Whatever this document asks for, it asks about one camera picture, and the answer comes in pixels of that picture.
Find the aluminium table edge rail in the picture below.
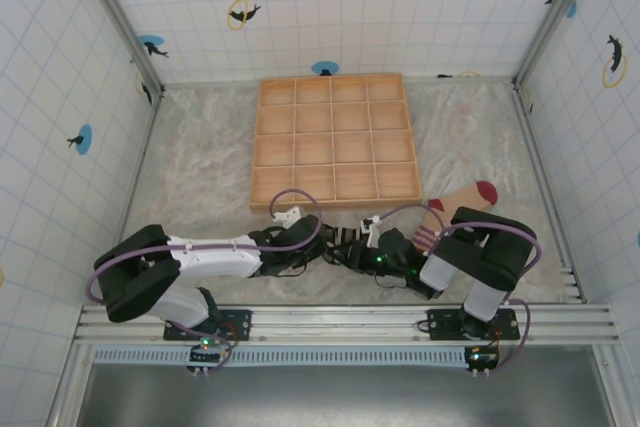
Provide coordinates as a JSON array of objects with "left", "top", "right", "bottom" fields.
[
  {"left": 512, "top": 86, "right": 587, "bottom": 304},
  {"left": 102, "top": 91, "right": 164, "bottom": 306}
]

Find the white slotted cable duct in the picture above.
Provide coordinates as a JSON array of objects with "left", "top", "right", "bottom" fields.
[{"left": 92, "top": 345, "right": 501, "bottom": 367}]

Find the wooden compartment tray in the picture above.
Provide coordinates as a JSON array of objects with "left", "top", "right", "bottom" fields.
[{"left": 248, "top": 72, "right": 424, "bottom": 214}]

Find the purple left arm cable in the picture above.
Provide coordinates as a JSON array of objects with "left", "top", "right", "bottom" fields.
[{"left": 85, "top": 189, "right": 324, "bottom": 373}]

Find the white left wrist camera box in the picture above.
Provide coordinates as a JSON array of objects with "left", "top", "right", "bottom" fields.
[{"left": 272, "top": 205, "right": 305, "bottom": 228}]

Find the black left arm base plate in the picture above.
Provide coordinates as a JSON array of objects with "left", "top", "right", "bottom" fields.
[{"left": 163, "top": 307, "right": 253, "bottom": 343}]

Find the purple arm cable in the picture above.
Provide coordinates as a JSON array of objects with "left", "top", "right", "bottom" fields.
[
  {"left": 379, "top": 204, "right": 545, "bottom": 373},
  {"left": 85, "top": 189, "right": 324, "bottom": 373}
]

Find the aluminium mounting rail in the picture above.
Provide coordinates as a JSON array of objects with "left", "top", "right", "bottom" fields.
[{"left": 74, "top": 303, "right": 621, "bottom": 346}]

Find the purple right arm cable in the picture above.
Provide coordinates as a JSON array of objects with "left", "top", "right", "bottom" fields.
[{"left": 379, "top": 204, "right": 545, "bottom": 373}]

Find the tan red purple sock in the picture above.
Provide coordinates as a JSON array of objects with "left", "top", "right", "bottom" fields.
[{"left": 412, "top": 180, "right": 500, "bottom": 254}]

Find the grey sheet metal panel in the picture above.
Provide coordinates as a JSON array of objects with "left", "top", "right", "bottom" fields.
[{"left": 47, "top": 361, "right": 617, "bottom": 427}]

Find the black white striped sock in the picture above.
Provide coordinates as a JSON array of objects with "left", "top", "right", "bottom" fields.
[{"left": 324, "top": 224, "right": 369, "bottom": 271}]

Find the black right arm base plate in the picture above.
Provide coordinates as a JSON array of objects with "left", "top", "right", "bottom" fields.
[{"left": 427, "top": 307, "right": 521, "bottom": 343}]

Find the aluminium frame post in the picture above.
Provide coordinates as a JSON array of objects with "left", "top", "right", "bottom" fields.
[
  {"left": 74, "top": 0, "right": 165, "bottom": 98},
  {"left": 512, "top": 0, "right": 599, "bottom": 89}
]

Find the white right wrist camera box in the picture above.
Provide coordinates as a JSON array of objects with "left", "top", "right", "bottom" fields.
[{"left": 360, "top": 215, "right": 385, "bottom": 248}]

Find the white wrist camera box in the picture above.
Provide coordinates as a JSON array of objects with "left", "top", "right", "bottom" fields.
[
  {"left": 272, "top": 205, "right": 305, "bottom": 228},
  {"left": 360, "top": 215, "right": 385, "bottom": 248}
]

